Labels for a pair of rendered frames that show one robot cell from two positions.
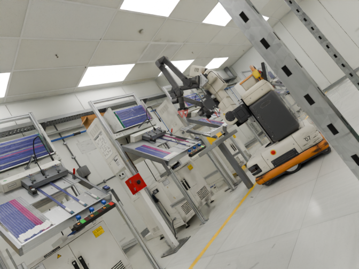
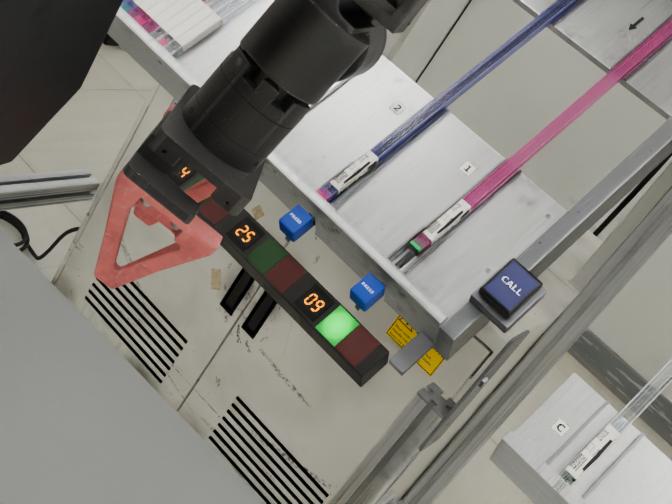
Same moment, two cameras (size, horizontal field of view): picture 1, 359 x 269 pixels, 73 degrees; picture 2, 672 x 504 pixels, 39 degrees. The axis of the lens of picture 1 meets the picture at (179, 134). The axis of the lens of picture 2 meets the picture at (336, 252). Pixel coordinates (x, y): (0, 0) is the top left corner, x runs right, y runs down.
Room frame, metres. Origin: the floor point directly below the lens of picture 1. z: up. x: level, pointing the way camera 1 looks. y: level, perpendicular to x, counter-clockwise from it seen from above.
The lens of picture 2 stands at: (2.70, -0.95, 1.14)
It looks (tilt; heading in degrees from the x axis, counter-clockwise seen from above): 26 degrees down; 72
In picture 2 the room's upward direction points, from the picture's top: 35 degrees clockwise
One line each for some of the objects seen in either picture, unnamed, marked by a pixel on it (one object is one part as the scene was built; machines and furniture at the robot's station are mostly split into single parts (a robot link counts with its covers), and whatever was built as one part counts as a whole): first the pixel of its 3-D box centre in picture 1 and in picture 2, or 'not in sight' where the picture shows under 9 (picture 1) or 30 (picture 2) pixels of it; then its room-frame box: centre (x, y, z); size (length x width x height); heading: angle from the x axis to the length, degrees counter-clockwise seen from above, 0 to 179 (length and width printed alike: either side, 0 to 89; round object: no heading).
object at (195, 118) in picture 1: (218, 139); not in sight; (4.26, -0.52, 0.65); 1.01 x 0.73 x 1.29; 51
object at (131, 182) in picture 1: (153, 211); not in sight; (2.38, 0.63, 0.39); 0.24 x 0.24 x 0.78; 51
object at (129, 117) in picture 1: (131, 117); not in sight; (3.20, 0.40, 1.52); 0.51 x 0.13 x 0.27; 141
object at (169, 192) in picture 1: (173, 199); (338, 293); (3.23, 0.54, 0.31); 0.70 x 0.65 x 0.62; 141
